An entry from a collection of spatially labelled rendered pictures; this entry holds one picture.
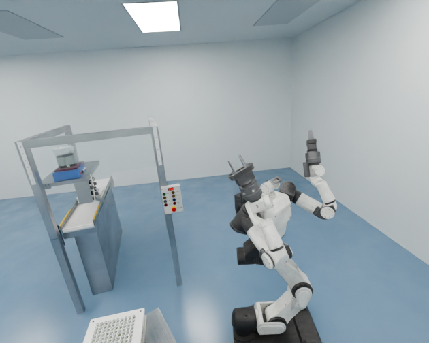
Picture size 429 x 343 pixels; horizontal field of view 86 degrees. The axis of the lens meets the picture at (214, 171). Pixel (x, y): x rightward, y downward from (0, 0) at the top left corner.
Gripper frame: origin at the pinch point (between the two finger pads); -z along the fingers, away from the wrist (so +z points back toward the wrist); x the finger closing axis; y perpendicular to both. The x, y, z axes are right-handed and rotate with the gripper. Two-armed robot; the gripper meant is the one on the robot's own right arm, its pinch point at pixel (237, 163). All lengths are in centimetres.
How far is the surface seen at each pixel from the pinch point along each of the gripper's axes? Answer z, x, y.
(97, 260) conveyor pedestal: 52, -148, -134
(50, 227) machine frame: -4, -145, -105
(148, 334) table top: 48, -74, 4
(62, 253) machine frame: 21, -153, -109
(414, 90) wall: 59, 223, -109
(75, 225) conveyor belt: 7, -135, -118
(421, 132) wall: 98, 205, -98
